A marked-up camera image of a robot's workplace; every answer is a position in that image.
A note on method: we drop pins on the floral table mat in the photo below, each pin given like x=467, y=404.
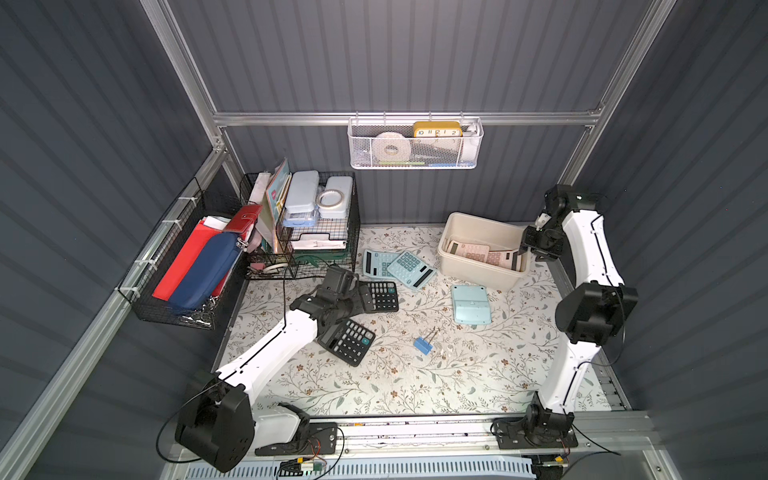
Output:
x=492, y=368

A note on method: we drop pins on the white pencil case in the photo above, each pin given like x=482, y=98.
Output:
x=302, y=192

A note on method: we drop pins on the blue binder clip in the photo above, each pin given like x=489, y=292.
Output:
x=424, y=343

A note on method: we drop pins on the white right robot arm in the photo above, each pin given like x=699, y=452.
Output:
x=591, y=314

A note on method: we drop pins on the teal calculator face down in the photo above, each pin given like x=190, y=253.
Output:
x=471, y=305

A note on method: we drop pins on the teal calculator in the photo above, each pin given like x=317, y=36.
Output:
x=411, y=271
x=376, y=265

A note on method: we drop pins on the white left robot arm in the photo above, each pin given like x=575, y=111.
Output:
x=221, y=422

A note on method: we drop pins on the red folder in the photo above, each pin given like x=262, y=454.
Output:
x=243, y=223

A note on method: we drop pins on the beige plastic storage box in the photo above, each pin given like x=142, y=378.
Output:
x=497, y=235

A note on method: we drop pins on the yellow clock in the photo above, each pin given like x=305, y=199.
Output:
x=437, y=129

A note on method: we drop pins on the colourful books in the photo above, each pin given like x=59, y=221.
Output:
x=274, y=200

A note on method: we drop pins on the black calculator back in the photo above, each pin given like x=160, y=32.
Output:
x=379, y=297

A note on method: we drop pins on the black wire desk organizer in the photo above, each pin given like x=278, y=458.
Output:
x=303, y=252

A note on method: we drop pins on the pink calculator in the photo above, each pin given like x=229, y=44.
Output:
x=459, y=249
x=480, y=257
x=507, y=259

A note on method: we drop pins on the small circuit board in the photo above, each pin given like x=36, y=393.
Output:
x=301, y=466

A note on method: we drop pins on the white tape roll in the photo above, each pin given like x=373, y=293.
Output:
x=391, y=147

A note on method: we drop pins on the black wire side basket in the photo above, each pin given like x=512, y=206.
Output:
x=203, y=215

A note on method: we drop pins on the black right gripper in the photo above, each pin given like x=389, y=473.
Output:
x=537, y=241

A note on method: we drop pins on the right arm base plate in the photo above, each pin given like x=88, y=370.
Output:
x=517, y=434

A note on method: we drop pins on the white wire wall basket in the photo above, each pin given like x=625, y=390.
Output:
x=443, y=153

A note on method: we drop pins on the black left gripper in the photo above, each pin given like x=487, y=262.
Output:
x=335, y=330

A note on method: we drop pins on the blue pencil pouch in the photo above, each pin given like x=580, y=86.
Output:
x=211, y=266

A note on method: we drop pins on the black calculator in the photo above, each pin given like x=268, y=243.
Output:
x=379, y=297
x=349, y=341

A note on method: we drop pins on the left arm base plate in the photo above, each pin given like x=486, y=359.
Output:
x=314, y=438

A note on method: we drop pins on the pink calculator front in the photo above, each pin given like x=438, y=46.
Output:
x=480, y=257

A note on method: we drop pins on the black calculator front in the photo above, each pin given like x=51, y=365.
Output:
x=349, y=341

